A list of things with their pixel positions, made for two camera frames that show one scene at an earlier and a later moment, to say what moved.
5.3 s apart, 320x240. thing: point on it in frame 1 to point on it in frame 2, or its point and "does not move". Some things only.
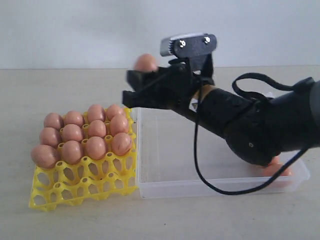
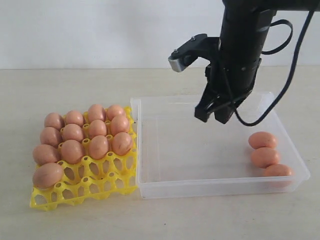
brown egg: [145, 62] to [47, 175]
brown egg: [54, 120] does not move
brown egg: [95, 112] does not move
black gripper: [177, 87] to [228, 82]
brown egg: [71, 132] does not move
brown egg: [96, 128] does not move
